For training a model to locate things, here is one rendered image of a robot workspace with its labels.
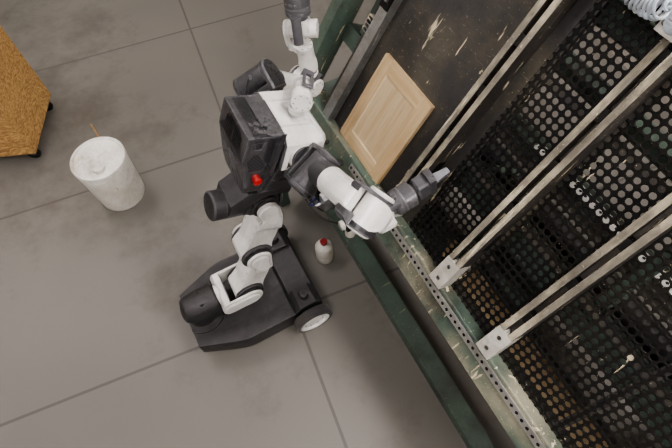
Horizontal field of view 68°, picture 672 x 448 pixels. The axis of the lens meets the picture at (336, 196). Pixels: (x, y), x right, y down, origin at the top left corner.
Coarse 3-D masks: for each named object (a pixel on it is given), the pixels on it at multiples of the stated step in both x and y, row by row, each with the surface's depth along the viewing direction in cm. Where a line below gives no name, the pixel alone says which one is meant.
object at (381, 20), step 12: (396, 0) 181; (384, 12) 184; (372, 24) 190; (384, 24) 187; (372, 36) 190; (360, 48) 196; (372, 48) 195; (360, 60) 197; (348, 72) 203; (360, 72) 202; (348, 84) 204; (336, 96) 210; (324, 108) 217; (336, 108) 213
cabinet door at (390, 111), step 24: (384, 72) 190; (360, 96) 202; (384, 96) 192; (408, 96) 182; (360, 120) 203; (384, 120) 193; (408, 120) 183; (360, 144) 204; (384, 144) 194; (384, 168) 195
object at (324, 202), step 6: (318, 192) 215; (318, 198) 219; (324, 198) 211; (312, 204) 229; (318, 204) 214; (324, 204) 212; (330, 204) 215; (312, 210) 228; (324, 210) 217; (336, 222) 221; (342, 222) 207; (342, 228) 208; (348, 228) 207; (348, 234) 216; (354, 234) 218
